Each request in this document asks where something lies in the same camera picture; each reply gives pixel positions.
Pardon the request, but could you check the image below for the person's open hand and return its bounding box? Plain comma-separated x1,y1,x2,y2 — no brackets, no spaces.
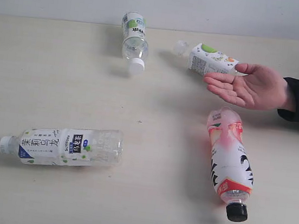
203,63,296,112

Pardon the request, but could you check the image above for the pink peach drink bottle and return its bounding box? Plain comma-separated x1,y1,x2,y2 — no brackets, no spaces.
207,107,254,222

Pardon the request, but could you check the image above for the green label clear bottle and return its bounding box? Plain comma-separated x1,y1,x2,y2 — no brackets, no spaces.
121,11,149,75

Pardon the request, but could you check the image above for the Suntory oolong tea bottle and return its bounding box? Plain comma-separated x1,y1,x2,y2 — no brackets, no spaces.
0,128,124,167

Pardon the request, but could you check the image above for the square fruit label bottle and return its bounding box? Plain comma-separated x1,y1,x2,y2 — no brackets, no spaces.
173,40,239,76

